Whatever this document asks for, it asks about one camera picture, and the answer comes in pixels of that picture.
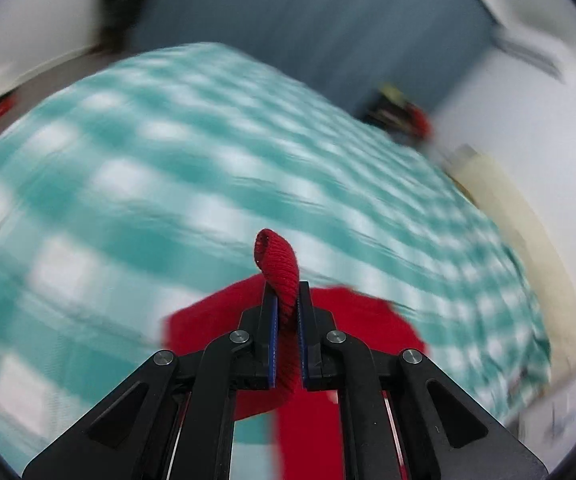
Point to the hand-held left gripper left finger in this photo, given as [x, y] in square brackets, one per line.
[271, 340]

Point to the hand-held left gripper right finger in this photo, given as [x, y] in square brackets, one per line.
[302, 350]

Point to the red sweater with white animal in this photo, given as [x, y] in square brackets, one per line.
[285, 280]

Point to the pile of colourful clothes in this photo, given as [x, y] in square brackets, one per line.
[400, 115]

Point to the teal plaid bed cover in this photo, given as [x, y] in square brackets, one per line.
[167, 170]

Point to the beige headboard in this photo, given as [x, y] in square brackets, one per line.
[523, 230]

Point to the blue curtain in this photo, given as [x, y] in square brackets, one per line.
[318, 30]

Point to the dark hanging coats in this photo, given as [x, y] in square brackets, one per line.
[122, 5]

